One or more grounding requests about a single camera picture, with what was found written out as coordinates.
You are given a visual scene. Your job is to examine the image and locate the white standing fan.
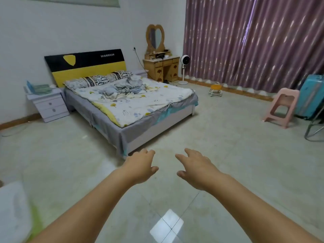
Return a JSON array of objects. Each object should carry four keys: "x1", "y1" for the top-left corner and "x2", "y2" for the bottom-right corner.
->
[{"x1": 178, "y1": 54, "x2": 191, "y2": 85}]

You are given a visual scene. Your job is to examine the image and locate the person's right hand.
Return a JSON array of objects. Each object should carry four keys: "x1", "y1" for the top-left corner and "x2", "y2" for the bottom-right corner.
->
[{"x1": 175, "y1": 148, "x2": 223, "y2": 193}]

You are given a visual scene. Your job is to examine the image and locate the bed with leaf print bedding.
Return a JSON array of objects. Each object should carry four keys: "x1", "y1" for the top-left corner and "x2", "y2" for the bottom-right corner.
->
[{"x1": 63, "y1": 71, "x2": 199, "y2": 157}]

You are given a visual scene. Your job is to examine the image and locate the person's left forearm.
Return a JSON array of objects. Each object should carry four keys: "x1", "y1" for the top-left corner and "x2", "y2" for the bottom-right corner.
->
[{"x1": 29, "y1": 167, "x2": 137, "y2": 243}]

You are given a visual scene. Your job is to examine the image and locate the black white patterned pillow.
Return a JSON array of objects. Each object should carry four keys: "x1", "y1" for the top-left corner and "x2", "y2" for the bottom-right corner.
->
[
  {"x1": 65, "y1": 75, "x2": 109, "y2": 90},
  {"x1": 105, "y1": 71, "x2": 133, "y2": 82}
]

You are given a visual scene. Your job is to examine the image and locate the purple curtain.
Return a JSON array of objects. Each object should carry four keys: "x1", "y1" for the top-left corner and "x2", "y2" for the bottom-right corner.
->
[{"x1": 183, "y1": 0, "x2": 324, "y2": 94}]

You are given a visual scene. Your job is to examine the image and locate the wooden dressing table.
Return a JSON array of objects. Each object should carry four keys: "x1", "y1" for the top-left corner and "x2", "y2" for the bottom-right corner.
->
[{"x1": 143, "y1": 54, "x2": 181, "y2": 82}]

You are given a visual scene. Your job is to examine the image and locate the black yellow headboard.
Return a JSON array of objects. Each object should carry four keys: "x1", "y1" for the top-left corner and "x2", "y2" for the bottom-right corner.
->
[{"x1": 44, "y1": 48, "x2": 127, "y2": 88}]

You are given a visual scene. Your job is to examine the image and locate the person's right forearm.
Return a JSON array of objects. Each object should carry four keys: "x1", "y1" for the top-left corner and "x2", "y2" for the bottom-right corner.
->
[{"x1": 208, "y1": 172, "x2": 322, "y2": 243}]

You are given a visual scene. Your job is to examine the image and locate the pink plastic stool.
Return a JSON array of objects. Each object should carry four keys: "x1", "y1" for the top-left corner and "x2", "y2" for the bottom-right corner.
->
[{"x1": 263, "y1": 88, "x2": 300, "y2": 129}]

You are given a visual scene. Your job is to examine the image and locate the wooden framed mirror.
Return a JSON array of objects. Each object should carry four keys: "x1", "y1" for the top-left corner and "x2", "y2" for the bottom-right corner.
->
[{"x1": 146, "y1": 24, "x2": 167, "y2": 55}]

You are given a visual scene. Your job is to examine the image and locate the person's left hand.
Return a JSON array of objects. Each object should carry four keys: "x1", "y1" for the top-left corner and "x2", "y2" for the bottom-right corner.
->
[{"x1": 121, "y1": 148, "x2": 159, "y2": 186}]

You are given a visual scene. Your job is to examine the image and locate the white green cloth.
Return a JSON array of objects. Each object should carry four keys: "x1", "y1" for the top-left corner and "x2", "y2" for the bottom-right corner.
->
[{"x1": 0, "y1": 181, "x2": 44, "y2": 243}]

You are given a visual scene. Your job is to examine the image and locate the blue suitcase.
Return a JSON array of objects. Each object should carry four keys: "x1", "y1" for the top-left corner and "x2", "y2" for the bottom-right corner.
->
[{"x1": 295, "y1": 74, "x2": 324, "y2": 119}]

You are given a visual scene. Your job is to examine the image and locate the light blue denim jeans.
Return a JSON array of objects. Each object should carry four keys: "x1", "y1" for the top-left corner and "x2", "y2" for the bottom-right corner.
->
[{"x1": 99, "y1": 84, "x2": 119, "y2": 98}]

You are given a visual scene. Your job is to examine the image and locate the metal chair frame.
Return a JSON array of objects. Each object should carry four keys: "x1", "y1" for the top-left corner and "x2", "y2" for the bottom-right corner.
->
[{"x1": 304, "y1": 101, "x2": 324, "y2": 141}]

